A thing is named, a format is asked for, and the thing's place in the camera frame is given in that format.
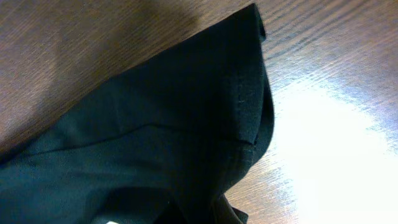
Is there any black leggings red waistband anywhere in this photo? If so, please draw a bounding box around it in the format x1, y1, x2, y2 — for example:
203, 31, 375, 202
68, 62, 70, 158
1, 4, 274, 223

